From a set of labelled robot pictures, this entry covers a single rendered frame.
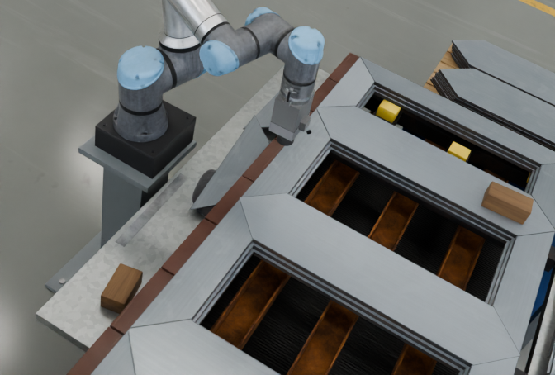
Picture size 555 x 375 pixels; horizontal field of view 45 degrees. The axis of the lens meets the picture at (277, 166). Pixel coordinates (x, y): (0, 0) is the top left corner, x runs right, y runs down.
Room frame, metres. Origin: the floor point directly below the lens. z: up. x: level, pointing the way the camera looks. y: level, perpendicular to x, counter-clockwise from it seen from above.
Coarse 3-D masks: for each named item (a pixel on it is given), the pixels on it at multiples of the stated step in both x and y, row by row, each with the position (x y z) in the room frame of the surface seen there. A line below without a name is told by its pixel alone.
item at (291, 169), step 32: (384, 96) 1.71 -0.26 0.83; (320, 128) 1.45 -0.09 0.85; (448, 128) 1.65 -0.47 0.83; (288, 160) 1.28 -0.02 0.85; (320, 160) 1.34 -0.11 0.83; (352, 160) 1.38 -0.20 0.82; (512, 160) 1.59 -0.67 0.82; (256, 192) 1.14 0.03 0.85; (288, 192) 1.17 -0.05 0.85; (416, 192) 1.33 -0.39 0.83; (480, 224) 1.28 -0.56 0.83; (256, 256) 0.97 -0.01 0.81; (224, 288) 0.85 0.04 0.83; (320, 288) 0.93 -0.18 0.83; (192, 320) 0.75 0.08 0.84; (384, 320) 0.89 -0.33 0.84; (448, 352) 0.85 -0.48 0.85
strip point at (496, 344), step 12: (492, 312) 0.99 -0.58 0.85; (492, 324) 0.96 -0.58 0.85; (492, 336) 0.92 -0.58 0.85; (504, 336) 0.93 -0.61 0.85; (480, 348) 0.88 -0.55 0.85; (492, 348) 0.89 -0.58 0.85; (504, 348) 0.90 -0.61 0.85; (516, 348) 0.91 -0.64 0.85; (480, 360) 0.85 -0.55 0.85; (492, 360) 0.86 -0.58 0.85
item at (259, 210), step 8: (256, 200) 1.11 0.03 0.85; (264, 200) 1.12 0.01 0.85; (272, 200) 1.13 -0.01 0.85; (280, 200) 1.14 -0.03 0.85; (248, 208) 1.08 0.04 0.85; (256, 208) 1.09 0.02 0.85; (264, 208) 1.09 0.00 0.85; (272, 208) 1.10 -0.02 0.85; (248, 216) 1.05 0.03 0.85; (256, 216) 1.06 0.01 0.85; (264, 216) 1.07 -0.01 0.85; (248, 224) 1.03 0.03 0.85; (256, 224) 1.04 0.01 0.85; (256, 232) 1.01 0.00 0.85
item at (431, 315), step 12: (432, 276) 1.04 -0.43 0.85; (432, 288) 1.01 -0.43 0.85; (444, 288) 1.02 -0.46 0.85; (456, 288) 1.03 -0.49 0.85; (420, 300) 0.96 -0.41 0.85; (432, 300) 0.97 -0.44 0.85; (444, 300) 0.98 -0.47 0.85; (456, 300) 0.99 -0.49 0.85; (420, 312) 0.93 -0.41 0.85; (432, 312) 0.94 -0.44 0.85; (444, 312) 0.95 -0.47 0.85; (408, 324) 0.89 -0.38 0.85; (420, 324) 0.90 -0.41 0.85; (432, 324) 0.91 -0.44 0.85; (444, 324) 0.92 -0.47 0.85; (432, 336) 0.87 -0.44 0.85
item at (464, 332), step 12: (468, 300) 1.00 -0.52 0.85; (480, 300) 1.01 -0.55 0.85; (456, 312) 0.96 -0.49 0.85; (468, 312) 0.97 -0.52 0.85; (480, 312) 0.98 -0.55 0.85; (456, 324) 0.93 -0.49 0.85; (468, 324) 0.94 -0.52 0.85; (480, 324) 0.95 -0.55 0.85; (444, 336) 0.88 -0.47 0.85; (456, 336) 0.89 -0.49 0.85; (468, 336) 0.90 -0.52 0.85; (480, 336) 0.91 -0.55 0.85; (444, 348) 0.85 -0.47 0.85; (456, 348) 0.86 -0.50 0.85; (468, 348) 0.87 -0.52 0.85; (468, 360) 0.84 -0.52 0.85
